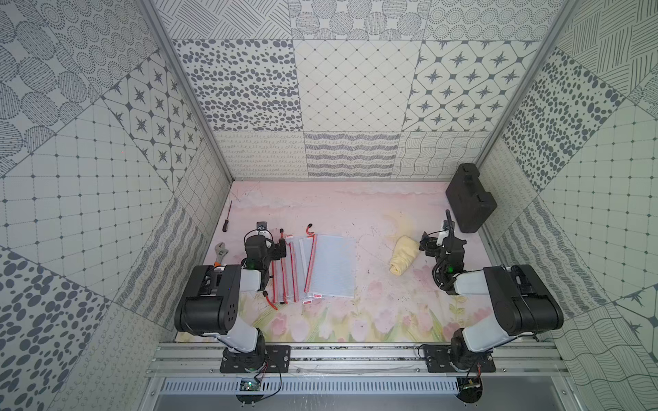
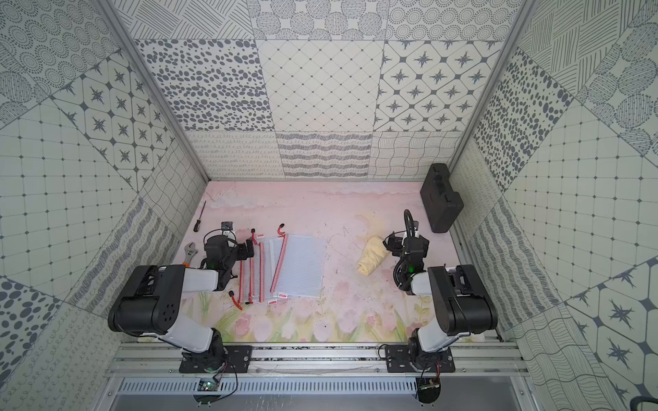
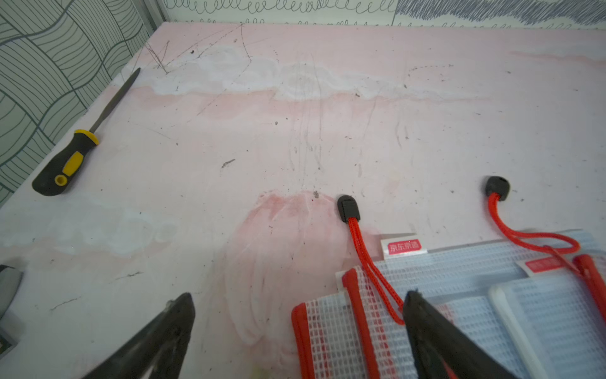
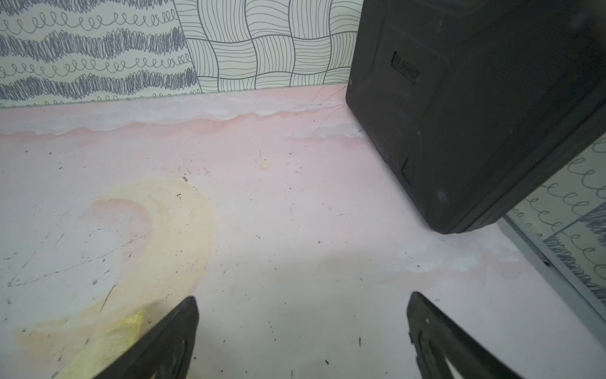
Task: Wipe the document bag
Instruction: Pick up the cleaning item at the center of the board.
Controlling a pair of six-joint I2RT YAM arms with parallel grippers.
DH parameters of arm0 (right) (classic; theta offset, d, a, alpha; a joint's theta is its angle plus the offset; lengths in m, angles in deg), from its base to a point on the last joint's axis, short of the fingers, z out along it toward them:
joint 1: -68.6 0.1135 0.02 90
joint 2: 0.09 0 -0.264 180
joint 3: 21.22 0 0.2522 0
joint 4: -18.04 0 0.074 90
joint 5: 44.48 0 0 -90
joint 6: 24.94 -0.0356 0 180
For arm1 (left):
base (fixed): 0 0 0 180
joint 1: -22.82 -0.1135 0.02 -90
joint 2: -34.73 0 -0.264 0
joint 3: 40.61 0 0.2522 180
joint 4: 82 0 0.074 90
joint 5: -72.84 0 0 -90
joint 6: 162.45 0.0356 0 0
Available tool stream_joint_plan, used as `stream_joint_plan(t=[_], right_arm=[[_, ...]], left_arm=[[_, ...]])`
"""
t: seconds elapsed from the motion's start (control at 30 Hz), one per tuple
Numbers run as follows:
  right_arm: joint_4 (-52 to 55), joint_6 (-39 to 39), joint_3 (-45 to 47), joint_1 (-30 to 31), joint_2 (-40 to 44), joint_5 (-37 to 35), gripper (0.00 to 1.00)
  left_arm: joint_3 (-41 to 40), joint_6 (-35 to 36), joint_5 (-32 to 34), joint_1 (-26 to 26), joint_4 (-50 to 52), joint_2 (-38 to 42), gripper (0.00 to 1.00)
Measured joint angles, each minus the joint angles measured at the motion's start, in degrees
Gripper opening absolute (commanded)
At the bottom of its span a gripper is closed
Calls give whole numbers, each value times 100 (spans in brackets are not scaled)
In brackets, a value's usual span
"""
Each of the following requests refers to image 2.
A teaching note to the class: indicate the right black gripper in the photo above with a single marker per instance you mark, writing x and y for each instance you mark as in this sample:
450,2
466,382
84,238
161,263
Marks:
399,243

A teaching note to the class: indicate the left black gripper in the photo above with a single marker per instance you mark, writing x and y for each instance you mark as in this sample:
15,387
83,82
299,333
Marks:
244,249

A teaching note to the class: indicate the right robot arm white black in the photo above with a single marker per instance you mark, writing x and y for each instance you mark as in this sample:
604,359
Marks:
461,304

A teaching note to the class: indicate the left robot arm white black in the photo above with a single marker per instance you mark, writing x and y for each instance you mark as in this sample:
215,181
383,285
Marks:
149,305

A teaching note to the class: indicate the black plastic case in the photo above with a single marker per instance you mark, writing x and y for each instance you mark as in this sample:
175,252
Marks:
441,202

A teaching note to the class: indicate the black red screwdriver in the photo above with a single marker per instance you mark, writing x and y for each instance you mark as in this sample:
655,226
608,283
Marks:
196,227

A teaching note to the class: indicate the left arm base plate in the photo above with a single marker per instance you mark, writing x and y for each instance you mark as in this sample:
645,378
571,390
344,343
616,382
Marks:
236,357

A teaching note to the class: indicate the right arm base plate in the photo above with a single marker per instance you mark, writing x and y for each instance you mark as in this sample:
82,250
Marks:
404,359

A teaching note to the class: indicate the aluminium mounting rail frame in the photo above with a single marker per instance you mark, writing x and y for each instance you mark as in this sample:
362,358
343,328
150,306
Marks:
298,369

